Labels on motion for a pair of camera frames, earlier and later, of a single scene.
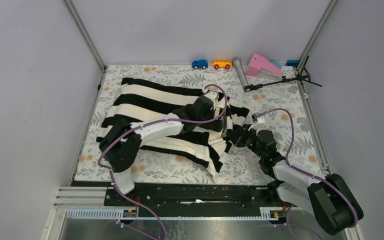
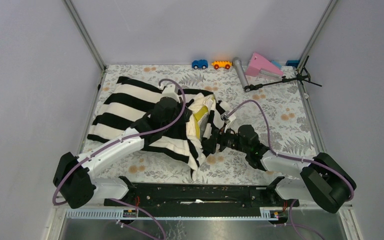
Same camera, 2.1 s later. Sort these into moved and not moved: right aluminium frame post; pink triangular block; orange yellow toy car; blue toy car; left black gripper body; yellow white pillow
Moved: left black gripper body; yellow white pillow
Not moved: right aluminium frame post; pink triangular block; orange yellow toy car; blue toy car
